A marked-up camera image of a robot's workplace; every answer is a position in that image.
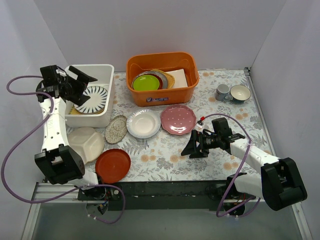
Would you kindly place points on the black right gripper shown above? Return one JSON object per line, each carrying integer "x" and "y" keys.
{"x": 198, "y": 143}

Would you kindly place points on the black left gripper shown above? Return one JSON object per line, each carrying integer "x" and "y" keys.
{"x": 71, "y": 86}

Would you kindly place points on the blue striped plate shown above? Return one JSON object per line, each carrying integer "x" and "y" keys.
{"x": 96, "y": 102}
{"x": 102, "y": 110}

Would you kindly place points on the yellow bamboo mat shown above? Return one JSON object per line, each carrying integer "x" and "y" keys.
{"x": 72, "y": 112}

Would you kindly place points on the pink polka dot plate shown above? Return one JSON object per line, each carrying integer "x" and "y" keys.
{"x": 178, "y": 119}

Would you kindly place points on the red round plate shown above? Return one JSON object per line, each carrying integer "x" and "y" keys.
{"x": 112, "y": 165}

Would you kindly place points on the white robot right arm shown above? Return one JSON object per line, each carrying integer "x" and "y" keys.
{"x": 275, "y": 180}

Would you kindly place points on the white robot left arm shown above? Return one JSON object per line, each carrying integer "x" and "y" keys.
{"x": 59, "y": 163}

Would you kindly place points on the white plastic bin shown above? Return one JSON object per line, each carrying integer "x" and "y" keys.
{"x": 104, "y": 73}

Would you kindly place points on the orange plastic bin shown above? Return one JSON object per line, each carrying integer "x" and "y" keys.
{"x": 165, "y": 61}

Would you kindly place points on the floral table mat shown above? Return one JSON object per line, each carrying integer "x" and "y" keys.
{"x": 159, "y": 158}

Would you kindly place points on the speckled oval dish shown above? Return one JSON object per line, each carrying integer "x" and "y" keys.
{"x": 116, "y": 130}

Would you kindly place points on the cream divided plate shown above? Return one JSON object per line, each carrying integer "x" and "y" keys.
{"x": 86, "y": 142}

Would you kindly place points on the white round plate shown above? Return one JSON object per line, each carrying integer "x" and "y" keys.
{"x": 143, "y": 123}

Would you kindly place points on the small patterned mug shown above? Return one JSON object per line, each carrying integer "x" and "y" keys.
{"x": 223, "y": 93}

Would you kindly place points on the lime green plate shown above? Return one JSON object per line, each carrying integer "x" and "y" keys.
{"x": 145, "y": 83}

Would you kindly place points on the white square plate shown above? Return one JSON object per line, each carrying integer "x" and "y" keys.
{"x": 179, "y": 77}

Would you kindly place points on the green rimmed bowl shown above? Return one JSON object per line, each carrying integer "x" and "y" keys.
{"x": 240, "y": 94}

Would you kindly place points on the grey rimmed plate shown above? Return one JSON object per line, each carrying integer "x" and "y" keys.
{"x": 158, "y": 75}

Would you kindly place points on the yellow woven basket plate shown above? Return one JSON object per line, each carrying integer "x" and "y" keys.
{"x": 169, "y": 81}

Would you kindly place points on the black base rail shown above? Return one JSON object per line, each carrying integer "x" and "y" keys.
{"x": 165, "y": 195}

